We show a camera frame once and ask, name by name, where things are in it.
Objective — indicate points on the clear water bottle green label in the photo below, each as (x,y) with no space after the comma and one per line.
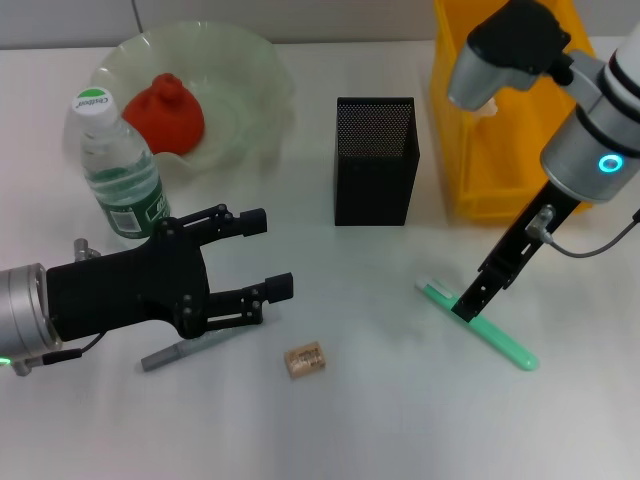
(125,185)

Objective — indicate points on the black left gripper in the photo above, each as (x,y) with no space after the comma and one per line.
(130,290)

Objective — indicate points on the grey marker pen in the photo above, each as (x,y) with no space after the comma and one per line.
(165,356)

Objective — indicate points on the white paper ball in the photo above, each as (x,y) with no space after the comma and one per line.
(486,107)

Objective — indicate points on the yellow plastic storage bin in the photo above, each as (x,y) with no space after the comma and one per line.
(450,150)

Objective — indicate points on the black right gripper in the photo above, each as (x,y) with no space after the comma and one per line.
(530,235)

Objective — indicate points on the black mesh pen holder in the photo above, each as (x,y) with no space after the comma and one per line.
(375,175)

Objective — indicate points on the pale green glass fruit bowl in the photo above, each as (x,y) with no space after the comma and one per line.
(240,100)

